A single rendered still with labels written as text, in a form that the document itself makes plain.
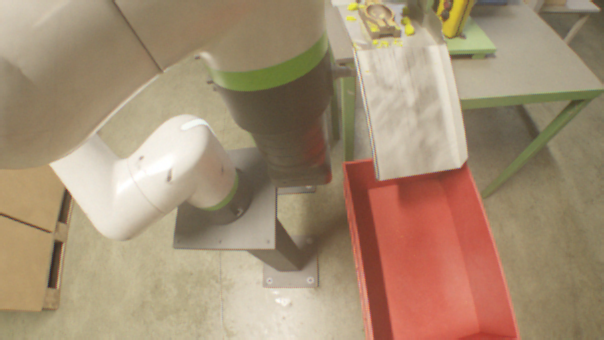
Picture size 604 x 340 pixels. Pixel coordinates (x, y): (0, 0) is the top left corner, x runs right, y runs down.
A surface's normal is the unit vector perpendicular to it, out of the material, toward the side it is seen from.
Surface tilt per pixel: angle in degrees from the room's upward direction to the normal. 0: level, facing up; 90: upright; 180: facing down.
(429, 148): 30
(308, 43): 92
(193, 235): 0
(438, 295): 0
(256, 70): 90
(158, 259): 0
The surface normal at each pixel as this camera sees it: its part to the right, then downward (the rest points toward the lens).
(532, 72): -0.14, -0.44
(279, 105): 0.20, 0.87
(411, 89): -0.08, 0.06
